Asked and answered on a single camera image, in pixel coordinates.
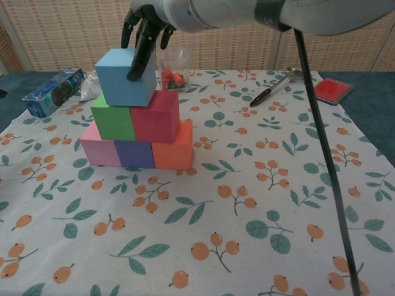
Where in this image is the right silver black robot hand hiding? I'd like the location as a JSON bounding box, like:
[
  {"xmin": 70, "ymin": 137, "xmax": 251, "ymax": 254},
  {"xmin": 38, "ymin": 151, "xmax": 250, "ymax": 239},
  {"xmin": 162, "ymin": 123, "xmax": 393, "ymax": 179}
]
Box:
[{"xmin": 121, "ymin": 0, "xmax": 178, "ymax": 82}]

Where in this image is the light blue foam cube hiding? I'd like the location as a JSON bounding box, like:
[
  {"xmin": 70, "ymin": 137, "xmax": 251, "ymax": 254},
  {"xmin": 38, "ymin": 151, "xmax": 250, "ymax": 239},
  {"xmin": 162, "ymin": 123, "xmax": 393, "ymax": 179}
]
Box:
[{"xmin": 94, "ymin": 48, "xmax": 157, "ymax": 108}]

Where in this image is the red foam cube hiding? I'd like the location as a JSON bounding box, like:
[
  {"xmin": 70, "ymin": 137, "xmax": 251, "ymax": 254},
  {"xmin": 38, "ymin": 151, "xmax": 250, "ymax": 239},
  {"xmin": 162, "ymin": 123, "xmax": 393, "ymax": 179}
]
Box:
[{"xmin": 130, "ymin": 90, "xmax": 180, "ymax": 144}]

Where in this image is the green foam cube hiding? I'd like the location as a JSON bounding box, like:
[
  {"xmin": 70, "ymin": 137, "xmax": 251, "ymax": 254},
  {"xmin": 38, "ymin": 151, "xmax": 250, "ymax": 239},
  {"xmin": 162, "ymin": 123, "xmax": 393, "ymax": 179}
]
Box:
[{"xmin": 90, "ymin": 94, "xmax": 137, "ymax": 141}]

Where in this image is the orange foam cube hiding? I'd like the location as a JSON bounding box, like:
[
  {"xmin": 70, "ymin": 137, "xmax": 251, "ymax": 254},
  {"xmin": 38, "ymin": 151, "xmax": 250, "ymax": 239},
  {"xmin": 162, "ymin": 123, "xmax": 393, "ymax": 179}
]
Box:
[{"xmin": 151, "ymin": 120, "xmax": 194, "ymax": 170}]

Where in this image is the pink foam cube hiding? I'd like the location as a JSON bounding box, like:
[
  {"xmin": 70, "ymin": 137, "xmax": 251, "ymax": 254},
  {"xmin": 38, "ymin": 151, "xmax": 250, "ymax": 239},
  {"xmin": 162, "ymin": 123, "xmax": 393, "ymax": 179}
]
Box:
[{"xmin": 80, "ymin": 120, "xmax": 122, "ymax": 168}]

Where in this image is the clear box with red pieces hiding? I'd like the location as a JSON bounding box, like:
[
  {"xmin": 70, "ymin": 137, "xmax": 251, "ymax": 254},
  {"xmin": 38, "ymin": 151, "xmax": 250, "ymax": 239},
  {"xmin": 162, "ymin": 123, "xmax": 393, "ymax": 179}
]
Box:
[{"xmin": 156, "ymin": 46, "xmax": 189, "ymax": 93}]

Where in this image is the bamboo folding screen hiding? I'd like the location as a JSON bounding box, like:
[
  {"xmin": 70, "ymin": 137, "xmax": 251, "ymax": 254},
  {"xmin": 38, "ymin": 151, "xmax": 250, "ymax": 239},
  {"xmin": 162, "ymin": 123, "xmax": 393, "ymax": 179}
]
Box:
[{"xmin": 0, "ymin": 0, "xmax": 395, "ymax": 75}]

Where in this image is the silver crumpled snack bag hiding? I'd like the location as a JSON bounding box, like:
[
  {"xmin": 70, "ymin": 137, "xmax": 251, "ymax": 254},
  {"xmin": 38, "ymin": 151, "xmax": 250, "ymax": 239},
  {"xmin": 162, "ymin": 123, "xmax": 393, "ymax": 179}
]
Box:
[{"xmin": 79, "ymin": 72, "xmax": 101, "ymax": 102}]

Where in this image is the blue cookie package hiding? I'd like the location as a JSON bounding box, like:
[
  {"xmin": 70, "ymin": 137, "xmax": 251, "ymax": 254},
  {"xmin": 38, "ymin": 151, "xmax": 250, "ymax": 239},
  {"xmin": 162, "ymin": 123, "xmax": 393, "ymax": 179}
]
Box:
[{"xmin": 23, "ymin": 68, "xmax": 86, "ymax": 118}]

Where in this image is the purple foam cube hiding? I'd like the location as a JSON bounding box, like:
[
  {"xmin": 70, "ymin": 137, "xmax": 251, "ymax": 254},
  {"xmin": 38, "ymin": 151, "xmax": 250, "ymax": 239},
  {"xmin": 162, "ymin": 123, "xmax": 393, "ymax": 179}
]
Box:
[{"xmin": 114, "ymin": 140, "xmax": 156, "ymax": 169}]

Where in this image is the red ink pad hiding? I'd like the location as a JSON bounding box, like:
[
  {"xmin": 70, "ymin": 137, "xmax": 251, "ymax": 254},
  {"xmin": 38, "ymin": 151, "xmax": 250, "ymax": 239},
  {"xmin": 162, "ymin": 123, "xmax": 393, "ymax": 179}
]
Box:
[{"xmin": 312, "ymin": 78, "xmax": 353, "ymax": 107}]

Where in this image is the floral patterned tablecloth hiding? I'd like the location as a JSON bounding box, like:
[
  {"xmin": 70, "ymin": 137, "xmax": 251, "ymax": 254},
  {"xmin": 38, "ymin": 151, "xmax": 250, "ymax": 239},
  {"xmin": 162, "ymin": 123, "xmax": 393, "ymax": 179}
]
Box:
[{"xmin": 0, "ymin": 69, "xmax": 395, "ymax": 296}]

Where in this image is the dark blue table cover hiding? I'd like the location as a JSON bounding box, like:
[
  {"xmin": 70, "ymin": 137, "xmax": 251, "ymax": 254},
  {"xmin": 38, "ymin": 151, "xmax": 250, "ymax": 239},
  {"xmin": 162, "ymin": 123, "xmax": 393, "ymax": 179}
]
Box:
[{"xmin": 0, "ymin": 70, "xmax": 395, "ymax": 164}]

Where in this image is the metal ladle with black handle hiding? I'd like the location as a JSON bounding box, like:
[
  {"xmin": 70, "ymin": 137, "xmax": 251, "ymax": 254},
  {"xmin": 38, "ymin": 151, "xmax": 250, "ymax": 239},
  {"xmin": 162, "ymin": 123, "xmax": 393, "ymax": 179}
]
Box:
[{"xmin": 249, "ymin": 67, "xmax": 309, "ymax": 107}]

